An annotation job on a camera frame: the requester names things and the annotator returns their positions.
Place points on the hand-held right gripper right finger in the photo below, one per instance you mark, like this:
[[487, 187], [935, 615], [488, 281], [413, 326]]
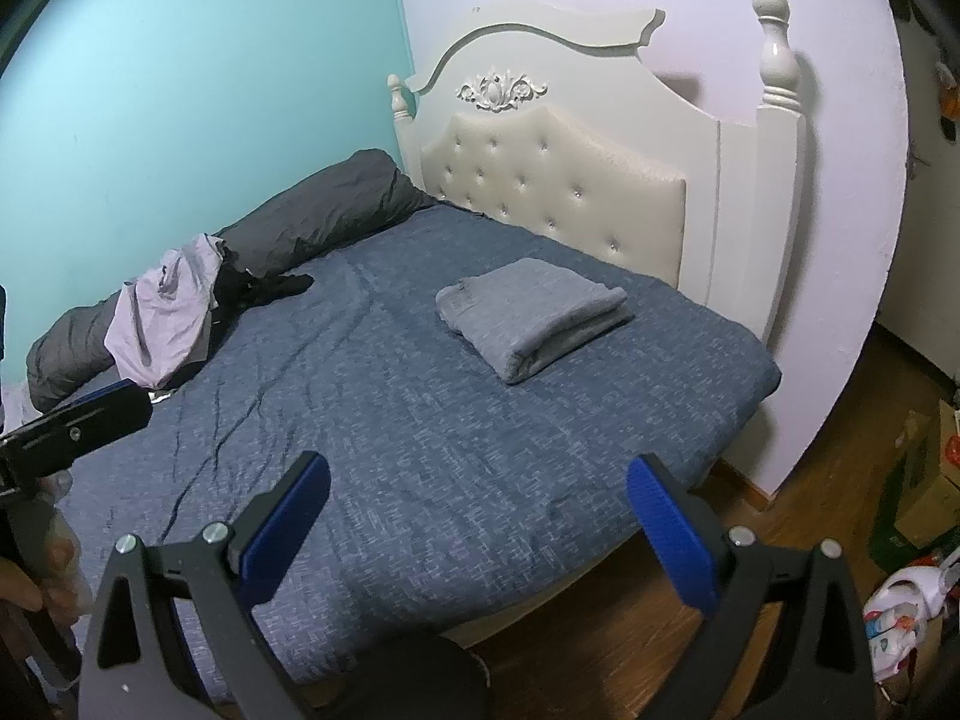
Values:
[[675, 540]]

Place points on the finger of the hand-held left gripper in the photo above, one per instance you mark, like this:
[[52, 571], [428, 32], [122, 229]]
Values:
[[90, 427]]

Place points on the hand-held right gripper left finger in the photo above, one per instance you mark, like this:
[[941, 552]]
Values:
[[285, 532]]

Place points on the grey knit sweater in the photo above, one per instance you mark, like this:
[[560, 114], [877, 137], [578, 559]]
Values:
[[525, 315]]

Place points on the person's left hand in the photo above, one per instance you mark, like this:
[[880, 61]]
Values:
[[60, 570]]

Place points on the light blue sheet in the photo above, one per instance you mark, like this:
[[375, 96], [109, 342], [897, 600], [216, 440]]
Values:
[[13, 409]]

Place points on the lilac garment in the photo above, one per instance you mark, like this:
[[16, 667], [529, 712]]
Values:
[[165, 307]]

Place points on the black garment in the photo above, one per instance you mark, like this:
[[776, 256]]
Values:
[[262, 289]]

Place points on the white printed bag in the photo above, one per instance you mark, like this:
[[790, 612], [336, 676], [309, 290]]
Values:
[[907, 615]]

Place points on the brown cardboard box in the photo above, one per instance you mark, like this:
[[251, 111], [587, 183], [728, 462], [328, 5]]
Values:
[[934, 487]]

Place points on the dark grey rolled duvet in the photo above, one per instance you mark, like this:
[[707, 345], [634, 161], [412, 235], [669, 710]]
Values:
[[330, 202]]

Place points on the cream tufted headboard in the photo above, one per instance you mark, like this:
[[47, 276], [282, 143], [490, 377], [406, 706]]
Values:
[[570, 165]]

